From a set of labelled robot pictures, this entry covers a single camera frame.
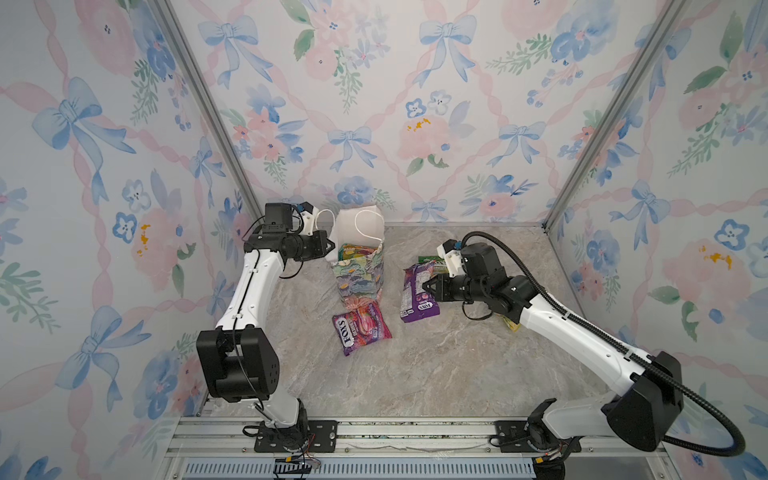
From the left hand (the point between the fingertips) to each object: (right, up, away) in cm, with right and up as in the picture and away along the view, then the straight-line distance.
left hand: (334, 241), depth 83 cm
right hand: (+24, -11, -6) cm, 27 cm away
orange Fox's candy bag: (+2, -3, +14) cm, 14 cm away
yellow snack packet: (+38, -17, -26) cm, 49 cm away
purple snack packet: (+23, -16, -5) cm, 28 cm away
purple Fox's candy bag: (+7, -25, +7) cm, 27 cm away
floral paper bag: (+4, +1, +17) cm, 18 cm away
